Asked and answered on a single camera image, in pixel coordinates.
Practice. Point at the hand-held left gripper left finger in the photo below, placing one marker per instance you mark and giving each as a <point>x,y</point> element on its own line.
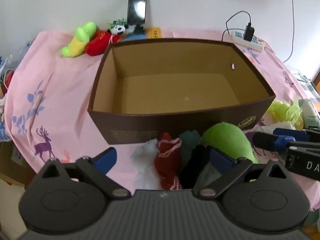
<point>107,158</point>

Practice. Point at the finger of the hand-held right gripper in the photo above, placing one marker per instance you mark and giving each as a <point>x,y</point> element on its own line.
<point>265,141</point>
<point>290,133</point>

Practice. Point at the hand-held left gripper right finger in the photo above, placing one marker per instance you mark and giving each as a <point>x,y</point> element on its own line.
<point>220,158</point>

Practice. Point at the white towel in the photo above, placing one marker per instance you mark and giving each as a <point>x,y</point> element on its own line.
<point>283,125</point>

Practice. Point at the large green plush toy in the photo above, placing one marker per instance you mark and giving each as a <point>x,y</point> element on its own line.
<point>225,137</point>

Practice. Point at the dark cloth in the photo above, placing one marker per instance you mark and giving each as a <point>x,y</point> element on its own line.
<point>193,165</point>

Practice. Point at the teal cloth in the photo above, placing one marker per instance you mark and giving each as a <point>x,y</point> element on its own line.
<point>188,142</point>

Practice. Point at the white fluffy cloth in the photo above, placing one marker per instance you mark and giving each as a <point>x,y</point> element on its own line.
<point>145,165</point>

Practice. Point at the red knitted cloth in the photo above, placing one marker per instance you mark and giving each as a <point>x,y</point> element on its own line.
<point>167,165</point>

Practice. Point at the brown cardboard box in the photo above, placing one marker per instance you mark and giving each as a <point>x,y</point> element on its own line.
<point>175,130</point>

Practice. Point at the red soft item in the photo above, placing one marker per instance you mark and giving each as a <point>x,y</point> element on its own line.
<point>6,80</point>

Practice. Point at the yellow-green mesh cloth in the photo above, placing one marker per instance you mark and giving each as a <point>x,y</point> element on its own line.
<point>282,110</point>

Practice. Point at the mint green folded cloth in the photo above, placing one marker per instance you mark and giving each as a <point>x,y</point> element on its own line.
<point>308,112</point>

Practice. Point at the grey checked cloth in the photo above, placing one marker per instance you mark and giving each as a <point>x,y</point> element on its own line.
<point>307,86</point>

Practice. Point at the pink printed sheet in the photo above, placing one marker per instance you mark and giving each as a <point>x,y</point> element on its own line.
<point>62,92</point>

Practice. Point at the white power strip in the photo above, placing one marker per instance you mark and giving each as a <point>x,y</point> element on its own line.
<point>257,45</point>

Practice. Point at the cardboard carton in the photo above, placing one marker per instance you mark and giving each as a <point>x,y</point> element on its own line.
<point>12,160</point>

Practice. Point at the black charger adapter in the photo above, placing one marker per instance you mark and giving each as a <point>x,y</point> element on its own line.
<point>248,33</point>

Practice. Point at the red plush toy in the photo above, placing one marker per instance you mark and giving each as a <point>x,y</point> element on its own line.
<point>98,43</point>

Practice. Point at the green and yellow plush toy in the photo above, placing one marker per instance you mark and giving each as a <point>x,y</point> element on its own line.
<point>80,40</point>

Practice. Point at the blue glasses case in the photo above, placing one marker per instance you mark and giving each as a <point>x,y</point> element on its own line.
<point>136,37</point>

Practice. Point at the panda plush toy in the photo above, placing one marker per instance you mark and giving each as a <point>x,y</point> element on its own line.
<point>120,29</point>

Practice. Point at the yellow book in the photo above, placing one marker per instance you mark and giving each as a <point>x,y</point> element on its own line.
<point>153,33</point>

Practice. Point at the dark phone stand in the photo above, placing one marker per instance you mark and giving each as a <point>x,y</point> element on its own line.
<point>140,28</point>

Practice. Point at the clear plastic bag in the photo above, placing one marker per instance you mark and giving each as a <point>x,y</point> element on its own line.
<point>15,53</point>

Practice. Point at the black smartphone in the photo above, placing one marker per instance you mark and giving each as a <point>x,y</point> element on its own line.
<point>137,5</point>

